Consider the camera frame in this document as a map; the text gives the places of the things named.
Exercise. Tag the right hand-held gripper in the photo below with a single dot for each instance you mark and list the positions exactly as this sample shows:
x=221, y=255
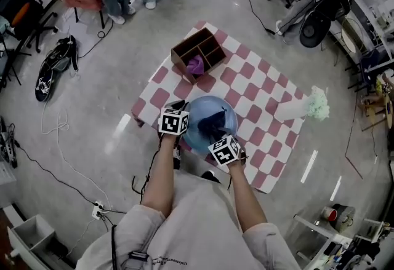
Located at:
x=224, y=152

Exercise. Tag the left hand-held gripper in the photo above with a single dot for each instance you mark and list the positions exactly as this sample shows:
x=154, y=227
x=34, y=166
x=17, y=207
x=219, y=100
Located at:
x=172, y=121

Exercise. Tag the dark grey cloth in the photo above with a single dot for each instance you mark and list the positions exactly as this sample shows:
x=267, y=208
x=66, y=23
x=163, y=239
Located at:
x=212, y=124

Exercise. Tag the blue round bowl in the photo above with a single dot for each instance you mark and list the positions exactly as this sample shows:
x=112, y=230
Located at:
x=203, y=105

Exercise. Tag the person's right forearm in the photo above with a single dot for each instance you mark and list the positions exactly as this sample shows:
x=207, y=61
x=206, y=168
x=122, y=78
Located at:
x=246, y=198

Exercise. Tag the person's left forearm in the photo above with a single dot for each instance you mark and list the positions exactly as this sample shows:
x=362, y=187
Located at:
x=161, y=179

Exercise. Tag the purple cloth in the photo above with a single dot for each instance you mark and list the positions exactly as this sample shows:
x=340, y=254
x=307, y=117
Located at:
x=195, y=65

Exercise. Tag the person's right shoe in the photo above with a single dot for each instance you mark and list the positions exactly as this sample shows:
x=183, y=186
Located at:
x=210, y=177

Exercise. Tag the person's shoe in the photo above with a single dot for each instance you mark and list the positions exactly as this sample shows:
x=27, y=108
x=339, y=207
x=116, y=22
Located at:
x=177, y=152
x=210, y=177

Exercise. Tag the person's left shoe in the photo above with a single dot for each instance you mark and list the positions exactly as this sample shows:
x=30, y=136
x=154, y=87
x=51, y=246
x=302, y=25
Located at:
x=177, y=152

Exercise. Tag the wooden compartment box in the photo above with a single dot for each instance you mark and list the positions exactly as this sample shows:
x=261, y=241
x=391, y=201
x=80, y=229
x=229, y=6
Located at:
x=180, y=61

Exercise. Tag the pink checkered tablecloth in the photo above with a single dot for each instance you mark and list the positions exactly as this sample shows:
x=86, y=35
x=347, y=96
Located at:
x=246, y=84

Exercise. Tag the white vase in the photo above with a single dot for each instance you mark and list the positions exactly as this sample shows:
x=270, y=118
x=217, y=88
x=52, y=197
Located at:
x=289, y=110

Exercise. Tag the person's light grey shirt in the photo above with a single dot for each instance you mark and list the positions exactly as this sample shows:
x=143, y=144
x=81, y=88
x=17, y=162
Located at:
x=197, y=225

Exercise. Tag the white power strip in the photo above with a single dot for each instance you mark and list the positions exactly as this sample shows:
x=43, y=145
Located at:
x=98, y=210

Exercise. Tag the red and white cup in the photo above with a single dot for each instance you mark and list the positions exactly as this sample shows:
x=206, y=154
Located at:
x=329, y=214

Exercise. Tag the white metal rack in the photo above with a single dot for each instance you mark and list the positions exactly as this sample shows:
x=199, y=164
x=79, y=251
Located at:
x=320, y=228

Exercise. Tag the grey bag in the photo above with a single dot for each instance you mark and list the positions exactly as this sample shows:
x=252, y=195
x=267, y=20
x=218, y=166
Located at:
x=344, y=218

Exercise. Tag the wooden stool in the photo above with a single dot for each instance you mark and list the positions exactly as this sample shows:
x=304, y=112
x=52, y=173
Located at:
x=377, y=112

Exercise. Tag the black gear bundle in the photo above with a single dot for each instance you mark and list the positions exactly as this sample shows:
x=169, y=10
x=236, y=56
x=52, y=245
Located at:
x=7, y=145

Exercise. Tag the dark blue chair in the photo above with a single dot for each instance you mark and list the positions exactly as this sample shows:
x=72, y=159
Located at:
x=369, y=67

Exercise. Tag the white round stool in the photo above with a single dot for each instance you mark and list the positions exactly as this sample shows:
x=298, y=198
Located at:
x=354, y=36

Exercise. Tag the white open storage box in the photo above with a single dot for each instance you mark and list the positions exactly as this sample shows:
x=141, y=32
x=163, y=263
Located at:
x=34, y=238

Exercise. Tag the orange seat cushion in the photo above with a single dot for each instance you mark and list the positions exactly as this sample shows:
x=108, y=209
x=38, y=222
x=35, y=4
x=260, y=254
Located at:
x=21, y=14

